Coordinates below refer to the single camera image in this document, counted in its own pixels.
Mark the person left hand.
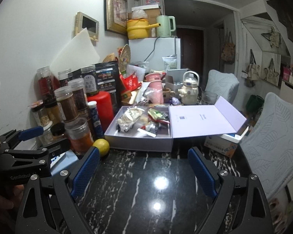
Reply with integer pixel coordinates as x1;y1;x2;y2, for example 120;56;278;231
0;185;25;211

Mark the red white sauce packet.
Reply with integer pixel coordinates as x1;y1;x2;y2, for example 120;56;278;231
138;123;159;138

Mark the mask box orange blue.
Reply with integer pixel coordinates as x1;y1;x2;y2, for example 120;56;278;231
204;126;249;158

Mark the black lid spice jar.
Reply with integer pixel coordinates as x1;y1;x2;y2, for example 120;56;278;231
51;123;65;139

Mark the red cylinder canister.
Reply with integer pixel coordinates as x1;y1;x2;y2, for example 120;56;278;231
87;91;114;131

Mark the cream cartoon kettle bottle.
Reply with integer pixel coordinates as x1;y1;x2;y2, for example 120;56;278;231
178;71;199;105

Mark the white mini fridge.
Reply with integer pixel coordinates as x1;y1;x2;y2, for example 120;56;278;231
129;37;181;70

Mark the green electric kettle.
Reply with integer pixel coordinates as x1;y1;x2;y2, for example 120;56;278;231
156;15;176;37

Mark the red berry jar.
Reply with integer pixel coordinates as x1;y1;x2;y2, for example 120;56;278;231
37;66;55;104

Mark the green snack packet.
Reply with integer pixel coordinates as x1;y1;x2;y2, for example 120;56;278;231
147;108;170;124

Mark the yellow pot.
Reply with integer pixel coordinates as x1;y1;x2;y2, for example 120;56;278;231
126;19;161;40

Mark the pink cup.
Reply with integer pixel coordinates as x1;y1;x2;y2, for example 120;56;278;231
146;73;164;104

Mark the far leaf chair cushion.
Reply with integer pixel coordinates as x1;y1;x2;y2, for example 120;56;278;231
205;70;239;104

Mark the dark tea jar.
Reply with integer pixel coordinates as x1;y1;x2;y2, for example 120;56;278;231
68;78;88;112

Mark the gold picture frame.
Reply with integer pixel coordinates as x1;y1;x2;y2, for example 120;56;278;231
105;0;128;35

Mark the bagged white cable coil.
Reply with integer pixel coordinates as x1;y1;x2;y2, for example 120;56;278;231
117;105;146;129

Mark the white open gift box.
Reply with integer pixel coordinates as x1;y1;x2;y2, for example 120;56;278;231
105;97;246;152

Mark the blue tablet tube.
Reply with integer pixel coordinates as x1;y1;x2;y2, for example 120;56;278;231
88;101;104;138

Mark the wall intercom panel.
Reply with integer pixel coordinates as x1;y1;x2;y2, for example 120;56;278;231
74;12;99;42

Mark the yellow lemon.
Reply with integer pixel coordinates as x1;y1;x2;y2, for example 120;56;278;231
92;138;110;157

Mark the clear jar orange label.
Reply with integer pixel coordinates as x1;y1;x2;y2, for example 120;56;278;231
64;117;94;153

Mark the checkered lace cloth with plush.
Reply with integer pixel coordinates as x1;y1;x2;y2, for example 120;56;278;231
116;119;134;133

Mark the black printed bag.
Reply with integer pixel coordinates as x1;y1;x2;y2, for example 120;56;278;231
95;60;122;113

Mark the brown powder jar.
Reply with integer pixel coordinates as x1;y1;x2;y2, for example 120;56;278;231
54;86;79;123

